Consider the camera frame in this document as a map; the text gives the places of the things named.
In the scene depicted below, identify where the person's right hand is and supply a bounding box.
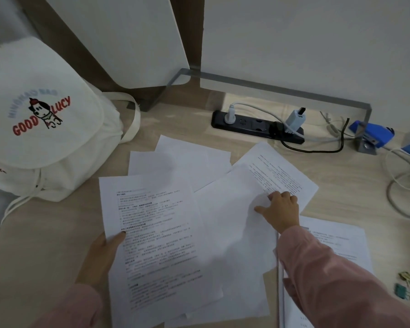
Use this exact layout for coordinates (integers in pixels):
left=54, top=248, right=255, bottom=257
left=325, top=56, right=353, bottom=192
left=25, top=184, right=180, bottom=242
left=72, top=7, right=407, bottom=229
left=254, top=191, right=301, bottom=235

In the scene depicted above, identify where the person's left hand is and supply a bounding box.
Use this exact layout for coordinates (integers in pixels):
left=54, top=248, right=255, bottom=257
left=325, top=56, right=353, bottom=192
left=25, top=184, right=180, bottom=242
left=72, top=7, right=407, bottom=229
left=75, top=231, right=126, bottom=298

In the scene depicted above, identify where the printed paper sheet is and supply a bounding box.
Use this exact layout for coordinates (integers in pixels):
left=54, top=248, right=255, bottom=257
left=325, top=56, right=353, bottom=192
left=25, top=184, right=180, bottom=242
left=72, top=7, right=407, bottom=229
left=99, top=174, right=225, bottom=328
left=232, top=141, right=319, bottom=216
left=277, top=215, right=375, bottom=328

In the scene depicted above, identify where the person's right forearm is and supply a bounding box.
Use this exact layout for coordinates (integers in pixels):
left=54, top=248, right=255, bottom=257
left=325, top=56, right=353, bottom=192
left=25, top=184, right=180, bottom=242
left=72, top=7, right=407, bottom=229
left=276, top=225, right=410, bottom=328

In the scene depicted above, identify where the person's left forearm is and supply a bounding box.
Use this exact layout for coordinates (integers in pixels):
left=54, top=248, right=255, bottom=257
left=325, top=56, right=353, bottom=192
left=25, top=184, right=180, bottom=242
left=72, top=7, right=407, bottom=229
left=30, top=283, right=104, bottom=328

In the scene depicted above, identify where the black power strip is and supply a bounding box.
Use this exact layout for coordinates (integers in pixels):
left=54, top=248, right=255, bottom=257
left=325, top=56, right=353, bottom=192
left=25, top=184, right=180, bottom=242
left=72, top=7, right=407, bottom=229
left=211, top=110, right=305, bottom=145

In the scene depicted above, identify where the white usb charger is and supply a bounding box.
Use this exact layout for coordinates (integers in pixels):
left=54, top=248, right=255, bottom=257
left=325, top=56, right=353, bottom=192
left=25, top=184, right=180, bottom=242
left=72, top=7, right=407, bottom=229
left=286, top=107, right=307, bottom=134

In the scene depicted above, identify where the white canvas backpack with print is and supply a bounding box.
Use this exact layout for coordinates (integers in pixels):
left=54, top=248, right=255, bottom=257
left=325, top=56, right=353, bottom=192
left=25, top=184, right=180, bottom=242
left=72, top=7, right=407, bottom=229
left=0, top=37, right=141, bottom=225

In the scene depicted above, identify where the blue stapler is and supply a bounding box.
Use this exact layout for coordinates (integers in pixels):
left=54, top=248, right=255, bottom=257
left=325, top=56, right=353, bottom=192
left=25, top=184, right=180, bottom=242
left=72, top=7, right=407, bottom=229
left=348, top=121, right=395, bottom=149

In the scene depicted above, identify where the green binder clip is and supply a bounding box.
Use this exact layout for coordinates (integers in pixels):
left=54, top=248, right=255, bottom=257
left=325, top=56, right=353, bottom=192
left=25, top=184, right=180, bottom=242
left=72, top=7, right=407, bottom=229
left=394, top=283, right=410, bottom=300

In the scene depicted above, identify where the white flat panel board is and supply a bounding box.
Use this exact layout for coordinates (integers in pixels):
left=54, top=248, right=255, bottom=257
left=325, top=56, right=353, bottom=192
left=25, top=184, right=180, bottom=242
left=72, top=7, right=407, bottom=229
left=43, top=0, right=191, bottom=89

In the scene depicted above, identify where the black cable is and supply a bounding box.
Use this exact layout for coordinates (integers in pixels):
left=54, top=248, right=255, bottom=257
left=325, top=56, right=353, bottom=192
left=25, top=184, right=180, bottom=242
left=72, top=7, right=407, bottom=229
left=281, top=117, right=350, bottom=154

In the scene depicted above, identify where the white plug with cable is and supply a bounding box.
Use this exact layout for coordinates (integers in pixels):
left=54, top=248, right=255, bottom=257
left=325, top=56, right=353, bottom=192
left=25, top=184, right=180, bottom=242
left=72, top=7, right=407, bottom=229
left=224, top=103, right=328, bottom=143

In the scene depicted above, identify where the white cable with inline switch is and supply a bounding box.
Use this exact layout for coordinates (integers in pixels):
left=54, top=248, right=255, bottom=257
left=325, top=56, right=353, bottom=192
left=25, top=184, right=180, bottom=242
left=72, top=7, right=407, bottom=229
left=319, top=110, right=350, bottom=138

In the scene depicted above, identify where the grey metal frame stand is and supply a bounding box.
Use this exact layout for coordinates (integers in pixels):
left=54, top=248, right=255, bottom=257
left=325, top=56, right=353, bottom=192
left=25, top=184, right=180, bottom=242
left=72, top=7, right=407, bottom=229
left=141, top=68, right=378, bottom=156

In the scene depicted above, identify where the coiled white cable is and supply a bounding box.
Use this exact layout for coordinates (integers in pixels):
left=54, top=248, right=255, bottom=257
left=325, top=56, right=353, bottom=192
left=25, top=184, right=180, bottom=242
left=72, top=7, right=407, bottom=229
left=385, top=146, right=410, bottom=220

